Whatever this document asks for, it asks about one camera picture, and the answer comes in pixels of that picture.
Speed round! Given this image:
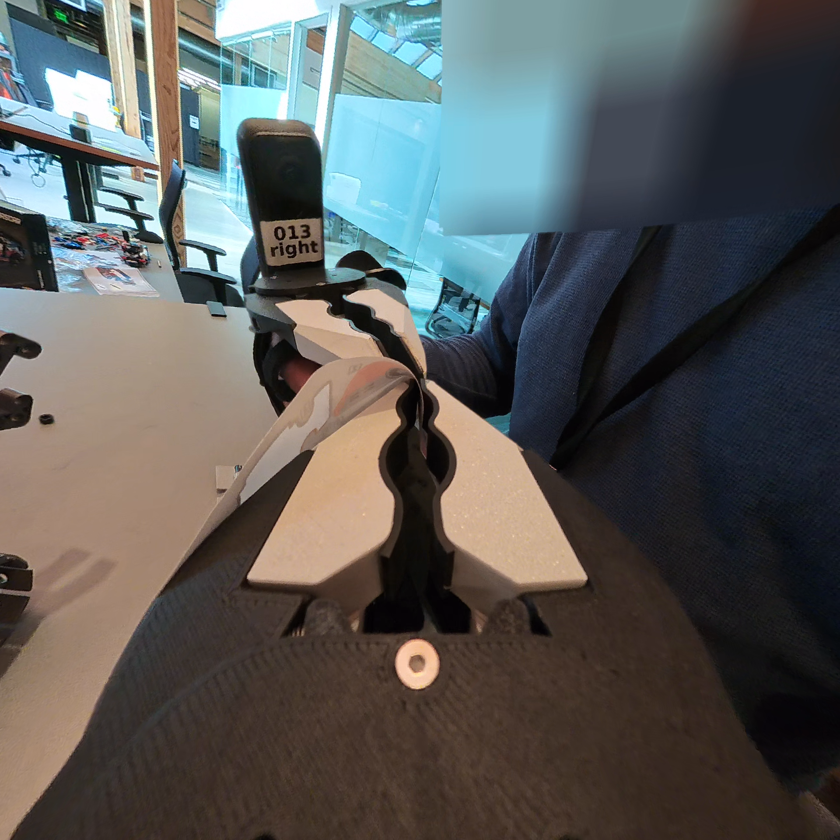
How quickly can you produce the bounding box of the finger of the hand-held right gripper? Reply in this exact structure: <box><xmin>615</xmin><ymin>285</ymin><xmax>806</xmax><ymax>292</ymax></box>
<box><xmin>344</xmin><ymin>289</ymin><xmax>431</xmax><ymax>386</ymax></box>
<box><xmin>274</xmin><ymin>298</ymin><xmax>421</xmax><ymax>382</ymax></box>

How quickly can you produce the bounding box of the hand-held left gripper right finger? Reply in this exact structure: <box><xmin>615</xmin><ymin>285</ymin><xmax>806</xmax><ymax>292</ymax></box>
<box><xmin>420</xmin><ymin>379</ymin><xmax>590</xmax><ymax>631</ymax></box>

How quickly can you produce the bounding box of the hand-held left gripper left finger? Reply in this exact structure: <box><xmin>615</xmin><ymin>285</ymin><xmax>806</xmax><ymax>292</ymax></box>
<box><xmin>246</xmin><ymin>387</ymin><xmax>421</xmax><ymax>632</ymax></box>

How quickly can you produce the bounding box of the robot sticker sheet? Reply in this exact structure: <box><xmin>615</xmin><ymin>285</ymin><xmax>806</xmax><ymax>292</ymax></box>
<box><xmin>187</xmin><ymin>357</ymin><xmax>429</xmax><ymax>560</ymax></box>

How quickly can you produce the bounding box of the grey orange tracked toy robot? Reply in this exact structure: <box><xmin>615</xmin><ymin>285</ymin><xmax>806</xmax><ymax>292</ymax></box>
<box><xmin>0</xmin><ymin>331</ymin><xmax>45</xmax><ymax>651</ymax></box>

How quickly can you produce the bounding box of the person's right forearm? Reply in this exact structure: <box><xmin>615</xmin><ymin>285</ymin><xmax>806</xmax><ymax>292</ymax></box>
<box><xmin>420</xmin><ymin>308</ymin><xmax>526</xmax><ymax>421</ymax></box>

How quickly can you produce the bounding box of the person's right hand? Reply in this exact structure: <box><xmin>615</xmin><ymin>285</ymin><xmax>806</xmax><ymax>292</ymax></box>
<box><xmin>282</xmin><ymin>357</ymin><xmax>326</xmax><ymax>395</ymax></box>

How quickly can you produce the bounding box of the black office chair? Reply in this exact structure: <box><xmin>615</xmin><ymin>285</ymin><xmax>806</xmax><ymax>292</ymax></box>
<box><xmin>157</xmin><ymin>159</ymin><xmax>245</xmax><ymax>307</ymax></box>
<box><xmin>425</xmin><ymin>276</ymin><xmax>485</xmax><ymax>340</ymax></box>
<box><xmin>97</xmin><ymin>184</ymin><xmax>165</xmax><ymax>245</ymax></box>

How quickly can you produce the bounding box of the printed leaflet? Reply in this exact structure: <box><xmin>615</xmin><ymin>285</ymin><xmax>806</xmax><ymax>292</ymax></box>
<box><xmin>82</xmin><ymin>265</ymin><xmax>160</xmax><ymax>298</ymax></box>

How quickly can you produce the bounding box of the pile of toy bricks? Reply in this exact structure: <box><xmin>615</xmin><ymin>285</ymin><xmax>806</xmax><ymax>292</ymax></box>
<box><xmin>49</xmin><ymin>223</ymin><xmax>153</xmax><ymax>268</ymax></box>

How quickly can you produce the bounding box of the brown far desk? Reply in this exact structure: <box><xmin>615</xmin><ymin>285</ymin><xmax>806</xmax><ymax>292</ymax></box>
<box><xmin>0</xmin><ymin>98</ymin><xmax>161</xmax><ymax>224</ymax></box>

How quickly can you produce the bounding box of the black car model box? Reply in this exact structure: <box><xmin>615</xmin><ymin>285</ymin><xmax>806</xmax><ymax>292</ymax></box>
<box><xmin>0</xmin><ymin>200</ymin><xmax>60</xmax><ymax>291</ymax></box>

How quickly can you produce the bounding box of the black lanyard strap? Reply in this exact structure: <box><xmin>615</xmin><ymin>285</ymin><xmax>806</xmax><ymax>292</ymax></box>
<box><xmin>550</xmin><ymin>210</ymin><xmax>840</xmax><ymax>471</ymax></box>

